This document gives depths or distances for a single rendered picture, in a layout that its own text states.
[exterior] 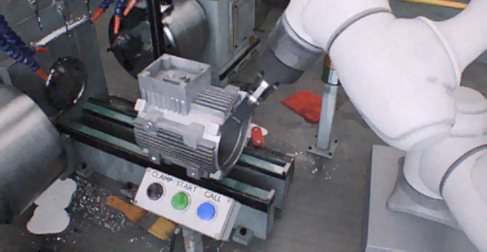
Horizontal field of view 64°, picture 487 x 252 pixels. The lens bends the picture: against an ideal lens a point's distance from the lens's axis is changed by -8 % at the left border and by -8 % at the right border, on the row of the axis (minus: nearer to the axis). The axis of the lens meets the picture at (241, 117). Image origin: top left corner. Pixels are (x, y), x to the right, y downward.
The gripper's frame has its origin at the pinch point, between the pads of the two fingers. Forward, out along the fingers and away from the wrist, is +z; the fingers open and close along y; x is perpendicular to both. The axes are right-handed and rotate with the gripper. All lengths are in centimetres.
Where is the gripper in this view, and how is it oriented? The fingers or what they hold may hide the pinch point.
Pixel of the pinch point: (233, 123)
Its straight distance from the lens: 79.3
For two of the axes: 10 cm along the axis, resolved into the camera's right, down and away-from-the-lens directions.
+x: 7.8, 6.3, 0.0
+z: -4.5, 5.6, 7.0
